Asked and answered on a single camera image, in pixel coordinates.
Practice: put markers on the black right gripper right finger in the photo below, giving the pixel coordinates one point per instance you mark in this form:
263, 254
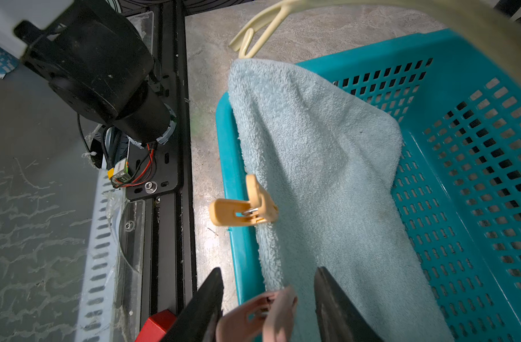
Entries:
337, 317

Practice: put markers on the light blue terry towel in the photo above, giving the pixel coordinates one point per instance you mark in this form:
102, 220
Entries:
328, 160

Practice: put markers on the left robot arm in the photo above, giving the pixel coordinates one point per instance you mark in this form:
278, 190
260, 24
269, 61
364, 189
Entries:
97, 61

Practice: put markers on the pink clothespin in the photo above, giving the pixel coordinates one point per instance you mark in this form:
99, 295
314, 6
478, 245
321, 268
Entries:
270, 315

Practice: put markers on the orange clothespin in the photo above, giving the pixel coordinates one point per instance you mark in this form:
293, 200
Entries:
259, 208

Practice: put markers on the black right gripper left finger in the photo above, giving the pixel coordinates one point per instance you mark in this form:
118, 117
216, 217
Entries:
198, 321

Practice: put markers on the teal plastic basket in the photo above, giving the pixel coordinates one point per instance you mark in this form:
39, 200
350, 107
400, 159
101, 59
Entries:
458, 182

